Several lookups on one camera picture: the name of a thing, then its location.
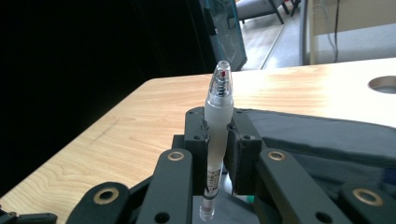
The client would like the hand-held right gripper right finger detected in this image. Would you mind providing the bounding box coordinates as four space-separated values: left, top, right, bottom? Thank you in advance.
223 107 269 196

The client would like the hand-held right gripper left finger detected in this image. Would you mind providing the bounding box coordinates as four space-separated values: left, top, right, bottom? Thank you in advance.
172 106 210 197

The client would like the clear frosted retractable pen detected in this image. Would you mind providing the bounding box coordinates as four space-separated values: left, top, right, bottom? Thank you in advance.
199 60 234 222

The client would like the dark grey fabric pencil case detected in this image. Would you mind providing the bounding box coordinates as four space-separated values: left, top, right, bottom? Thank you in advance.
192 108 396 224

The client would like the teal-edged glass panel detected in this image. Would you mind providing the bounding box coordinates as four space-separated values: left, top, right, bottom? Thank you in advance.
198 0 248 72

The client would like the blue item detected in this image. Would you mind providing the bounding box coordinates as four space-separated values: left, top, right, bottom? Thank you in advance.
382 167 396 189

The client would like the grey chair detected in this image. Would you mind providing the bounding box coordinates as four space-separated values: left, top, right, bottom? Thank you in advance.
234 0 303 25

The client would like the white post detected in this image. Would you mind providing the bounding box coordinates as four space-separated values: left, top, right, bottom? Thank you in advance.
299 0 319 66

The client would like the black cable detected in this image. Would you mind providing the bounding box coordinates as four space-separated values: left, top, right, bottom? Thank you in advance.
332 0 341 63

